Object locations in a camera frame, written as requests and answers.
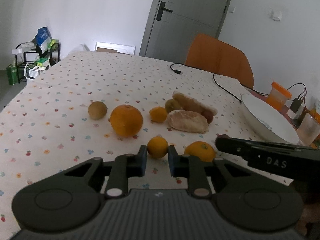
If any small orange mandarin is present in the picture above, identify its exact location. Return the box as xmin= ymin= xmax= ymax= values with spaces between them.
xmin=147 ymin=137 xmax=169 ymax=159

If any large orange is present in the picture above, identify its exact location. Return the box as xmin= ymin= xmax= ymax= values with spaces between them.
xmin=110 ymin=105 xmax=143 ymax=138

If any small yellow-orange mandarin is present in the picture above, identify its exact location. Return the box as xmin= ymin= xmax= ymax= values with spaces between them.
xmin=149 ymin=107 xmax=168 ymax=123

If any brown round kiwi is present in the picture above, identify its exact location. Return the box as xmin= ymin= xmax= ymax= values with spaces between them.
xmin=88 ymin=101 xmax=107 ymax=120

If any dark red plum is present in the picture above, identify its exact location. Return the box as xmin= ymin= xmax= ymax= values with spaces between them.
xmin=201 ymin=109 xmax=214 ymax=124

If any green kiwi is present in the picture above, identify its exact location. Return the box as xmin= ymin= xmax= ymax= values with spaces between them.
xmin=164 ymin=99 xmax=182 ymax=113

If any person's right hand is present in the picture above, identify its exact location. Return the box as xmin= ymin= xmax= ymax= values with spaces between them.
xmin=295 ymin=204 xmax=319 ymax=239

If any clear plastic cup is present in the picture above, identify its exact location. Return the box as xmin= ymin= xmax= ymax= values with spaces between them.
xmin=297 ymin=113 xmax=319 ymax=146

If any white round plate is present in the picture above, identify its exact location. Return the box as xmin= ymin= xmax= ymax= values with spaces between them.
xmin=241 ymin=94 xmax=299 ymax=145

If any black power adapter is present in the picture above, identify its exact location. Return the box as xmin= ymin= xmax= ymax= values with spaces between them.
xmin=290 ymin=98 xmax=303 ymax=113

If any orange lidded plastic jar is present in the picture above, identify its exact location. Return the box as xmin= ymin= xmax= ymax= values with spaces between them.
xmin=266 ymin=81 xmax=292 ymax=111

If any floral white tablecloth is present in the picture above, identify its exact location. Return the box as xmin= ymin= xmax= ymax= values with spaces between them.
xmin=0 ymin=50 xmax=296 ymax=240

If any white framed board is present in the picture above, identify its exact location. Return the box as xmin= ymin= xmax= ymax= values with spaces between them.
xmin=95 ymin=42 xmax=136 ymax=55

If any orange chair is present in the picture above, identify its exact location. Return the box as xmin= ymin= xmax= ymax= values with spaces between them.
xmin=185 ymin=34 xmax=254 ymax=88

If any black metal shelf rack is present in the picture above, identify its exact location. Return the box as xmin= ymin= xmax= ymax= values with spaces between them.
xmin=12 ymin=40 xmax=61 ymax=83

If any green box on floor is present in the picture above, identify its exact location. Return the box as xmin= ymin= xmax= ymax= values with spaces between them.
xmin=6 ymin=64 xmax=18 ymax=86

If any blue white bag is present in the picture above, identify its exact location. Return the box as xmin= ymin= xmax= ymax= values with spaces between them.
xmin=35 ymin=27 xmax=52 ymax=54

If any grey door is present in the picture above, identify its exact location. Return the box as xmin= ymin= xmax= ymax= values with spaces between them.
xmin=139 ymin=0 xmax=231 ymax=63

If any black usb cable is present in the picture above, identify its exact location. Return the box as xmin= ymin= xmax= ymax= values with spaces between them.
xmin=170 ymin=62 xmax=270 ymax=103

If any white light switch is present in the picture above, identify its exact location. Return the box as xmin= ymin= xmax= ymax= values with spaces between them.
xmin=271 ymin=10 xmax=282 ymax=21

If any black door handle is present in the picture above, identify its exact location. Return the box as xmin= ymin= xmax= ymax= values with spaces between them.
xmin=156 ymin=1 xmax=173 ymax=21

